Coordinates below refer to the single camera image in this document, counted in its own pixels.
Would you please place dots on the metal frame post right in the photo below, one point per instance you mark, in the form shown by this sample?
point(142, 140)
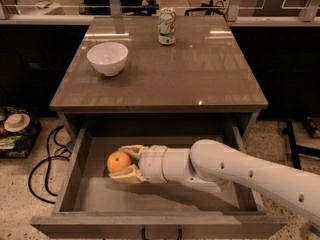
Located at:
point(233, 10)

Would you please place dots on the dark box of clutter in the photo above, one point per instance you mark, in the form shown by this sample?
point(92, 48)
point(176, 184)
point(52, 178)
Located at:
point(18, 144)

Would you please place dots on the open grey top drawer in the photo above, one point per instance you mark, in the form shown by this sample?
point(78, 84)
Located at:
point(90, 205)

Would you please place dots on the tan hat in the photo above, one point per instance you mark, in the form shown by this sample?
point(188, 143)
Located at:
point(17, 122)

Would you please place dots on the orange fruit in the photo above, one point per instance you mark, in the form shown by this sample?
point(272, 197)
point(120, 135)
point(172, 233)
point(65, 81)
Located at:
point(118, 161)

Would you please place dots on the white ceramic bowl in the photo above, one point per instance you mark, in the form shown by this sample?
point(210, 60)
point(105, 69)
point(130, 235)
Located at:
point(108, 58)

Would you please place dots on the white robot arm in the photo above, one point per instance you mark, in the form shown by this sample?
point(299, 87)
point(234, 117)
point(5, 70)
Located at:
point(209, 166)

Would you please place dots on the white green soda can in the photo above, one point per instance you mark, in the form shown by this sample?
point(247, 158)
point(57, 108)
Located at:
point(167, 26)

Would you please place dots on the grey cabinet counter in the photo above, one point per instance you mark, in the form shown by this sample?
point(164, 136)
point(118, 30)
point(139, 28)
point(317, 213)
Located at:
point(203, 71)

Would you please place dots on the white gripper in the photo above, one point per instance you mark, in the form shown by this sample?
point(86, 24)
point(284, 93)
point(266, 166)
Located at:
point(151, 164)

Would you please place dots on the black stand with wheel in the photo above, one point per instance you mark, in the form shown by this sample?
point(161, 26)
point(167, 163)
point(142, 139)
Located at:
point(297, 149)

